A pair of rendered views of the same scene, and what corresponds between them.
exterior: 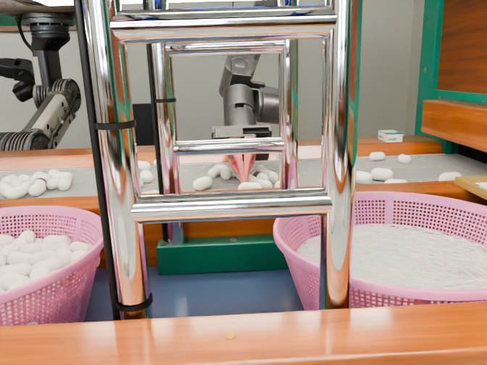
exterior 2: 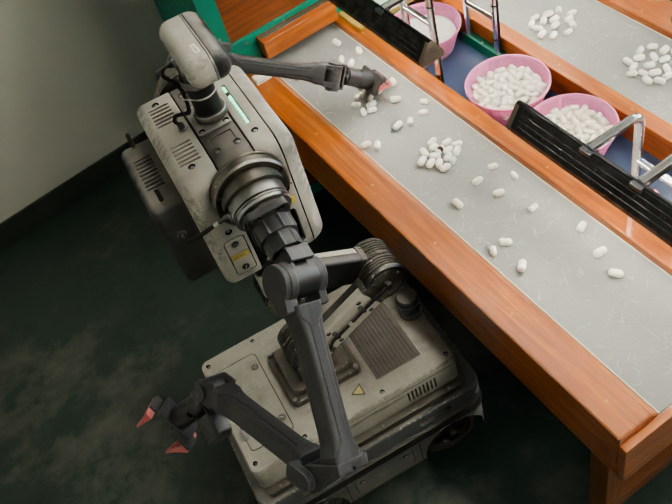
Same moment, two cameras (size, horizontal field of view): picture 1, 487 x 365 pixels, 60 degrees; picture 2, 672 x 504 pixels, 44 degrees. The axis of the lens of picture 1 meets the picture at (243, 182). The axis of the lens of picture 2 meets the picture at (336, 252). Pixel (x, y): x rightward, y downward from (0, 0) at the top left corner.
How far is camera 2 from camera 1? 2.97 m
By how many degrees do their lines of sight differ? 89
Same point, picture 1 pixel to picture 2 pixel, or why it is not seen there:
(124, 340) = (506, 32)
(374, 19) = not seen: outside the picture
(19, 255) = (493, 89)
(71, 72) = not seen: outside the picture
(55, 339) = (514, 39)
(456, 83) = (249, 28)
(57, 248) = (481, 89)
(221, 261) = not seen: hidden behind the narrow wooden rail
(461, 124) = (304, 29)
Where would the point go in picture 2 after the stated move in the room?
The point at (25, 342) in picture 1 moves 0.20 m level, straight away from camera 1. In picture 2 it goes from (519, 41) to (497, 81)
